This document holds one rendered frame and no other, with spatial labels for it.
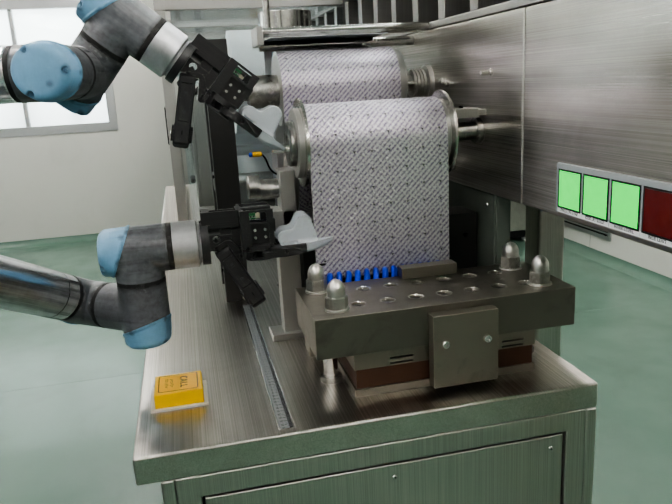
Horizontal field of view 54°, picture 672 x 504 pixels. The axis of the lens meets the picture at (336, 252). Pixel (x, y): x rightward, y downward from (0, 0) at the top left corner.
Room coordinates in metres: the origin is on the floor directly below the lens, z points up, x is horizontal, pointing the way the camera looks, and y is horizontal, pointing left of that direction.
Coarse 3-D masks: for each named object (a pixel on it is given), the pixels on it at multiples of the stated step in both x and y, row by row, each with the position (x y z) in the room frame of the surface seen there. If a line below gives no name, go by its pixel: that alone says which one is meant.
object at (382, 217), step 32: (320, 192) 1.07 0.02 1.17; (352, 192) 1.08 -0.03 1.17; (384, 192) 1.09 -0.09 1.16; (416, 192) 1.10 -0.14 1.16; (448, 192) 1.12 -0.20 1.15; (320, 224) 1.07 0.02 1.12; (352, 224) 1.08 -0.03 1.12; (384, 224) 1.09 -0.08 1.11; (416, 224) 1.10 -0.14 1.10; (448, 224) 1.12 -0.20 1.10; (320, 256) 1.07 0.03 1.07; (352, 256) 1.08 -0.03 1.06; (384, 256) 1.09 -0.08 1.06; (416, 256) 1.10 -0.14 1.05; (448, 256) 1.12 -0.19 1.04
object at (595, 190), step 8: (584, 176) 0.87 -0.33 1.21; (584, 184) 0.87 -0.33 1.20; (592, 184) 0.85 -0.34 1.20; (600, 184) 0.83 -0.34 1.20; (584, 192) 0.87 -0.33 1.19; (592, 192) 0.85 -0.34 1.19; (600, 192) 0.83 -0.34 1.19; (584, 200) 0.87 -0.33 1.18; (592, 200) 0.85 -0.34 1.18; (600, 200) 0.83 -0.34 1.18; (584, 208) 0.86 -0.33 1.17; (592, 208) 0.85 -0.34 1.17; (600, 208) 0.83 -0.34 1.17; (600, 216) 0.83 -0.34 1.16
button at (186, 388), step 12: (192, 372) 0.95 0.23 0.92; (156, 384) 0.92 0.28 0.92; (168, 384) 0.91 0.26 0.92; (180, 384) 0.91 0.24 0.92; (192, 384) 0.91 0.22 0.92; (156, 396) 0.88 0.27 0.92; (168, 396) 0.88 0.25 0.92; (180, 396) 0.89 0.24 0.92; (192, 396) 0.89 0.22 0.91; (156, 408) 0.88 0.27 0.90
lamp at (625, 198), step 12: (612, 192) 0.81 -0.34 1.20; (624, 192) 0.79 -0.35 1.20; (636, 192) 0.76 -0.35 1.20; (612, 204) 0.81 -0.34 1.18; (624, 204) 0.78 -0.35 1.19; (636, 204) 0.76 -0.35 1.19; (612, 216) 0.81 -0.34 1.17; (624, 216) 0.78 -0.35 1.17; (636, 216) 0.76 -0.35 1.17; (636, 228) 0.76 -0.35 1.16
